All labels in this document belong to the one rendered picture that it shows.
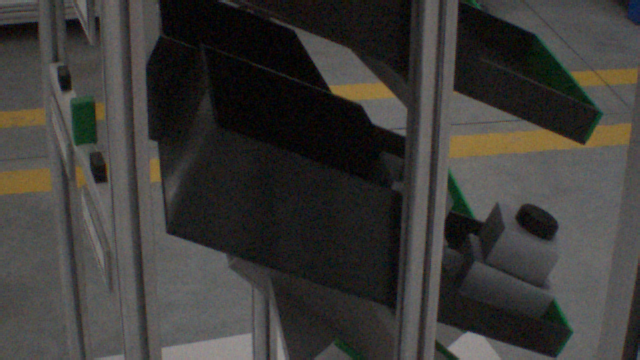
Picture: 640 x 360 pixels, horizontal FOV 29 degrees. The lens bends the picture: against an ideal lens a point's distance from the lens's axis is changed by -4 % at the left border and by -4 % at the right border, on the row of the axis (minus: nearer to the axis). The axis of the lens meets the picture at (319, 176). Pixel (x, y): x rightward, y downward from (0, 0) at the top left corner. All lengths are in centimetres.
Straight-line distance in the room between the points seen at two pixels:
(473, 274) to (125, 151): 28
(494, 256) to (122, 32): 32
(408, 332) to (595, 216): 276
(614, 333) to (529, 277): 54
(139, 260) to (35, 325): 232
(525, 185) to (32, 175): 143
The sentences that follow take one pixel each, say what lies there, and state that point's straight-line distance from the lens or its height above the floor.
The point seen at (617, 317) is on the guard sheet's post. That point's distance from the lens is 29.
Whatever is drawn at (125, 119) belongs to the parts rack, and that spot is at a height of 140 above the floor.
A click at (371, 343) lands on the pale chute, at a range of 96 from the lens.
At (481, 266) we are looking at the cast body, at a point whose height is 124.
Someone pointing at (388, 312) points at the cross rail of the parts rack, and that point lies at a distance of 80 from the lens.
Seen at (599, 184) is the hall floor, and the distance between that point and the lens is 368.
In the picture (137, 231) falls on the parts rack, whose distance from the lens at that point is 68.
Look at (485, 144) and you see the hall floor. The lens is 385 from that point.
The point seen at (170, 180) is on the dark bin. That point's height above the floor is 132.
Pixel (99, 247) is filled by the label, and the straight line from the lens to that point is 76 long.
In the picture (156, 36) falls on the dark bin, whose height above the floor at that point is 137.
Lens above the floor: 168
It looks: 28 degrees down
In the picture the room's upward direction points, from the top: 1 degrees clockwise
